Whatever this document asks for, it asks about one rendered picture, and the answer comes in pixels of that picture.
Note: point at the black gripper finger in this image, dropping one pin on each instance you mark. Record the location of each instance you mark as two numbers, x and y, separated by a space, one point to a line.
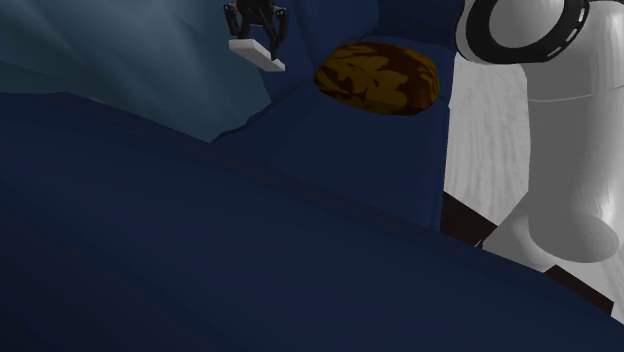
279 29
234 24

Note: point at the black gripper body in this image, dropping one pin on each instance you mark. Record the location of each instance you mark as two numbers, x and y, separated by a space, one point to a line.
256 8

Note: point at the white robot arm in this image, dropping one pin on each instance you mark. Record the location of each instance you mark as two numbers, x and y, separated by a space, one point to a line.
570 146

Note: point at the white flat rectangular slab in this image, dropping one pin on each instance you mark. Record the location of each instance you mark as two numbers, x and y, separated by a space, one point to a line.
256 54

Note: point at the dark blue sofa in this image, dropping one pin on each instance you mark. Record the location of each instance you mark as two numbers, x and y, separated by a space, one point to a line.
292 219

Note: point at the dark robot stand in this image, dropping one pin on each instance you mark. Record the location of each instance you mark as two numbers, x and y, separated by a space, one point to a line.
463 219

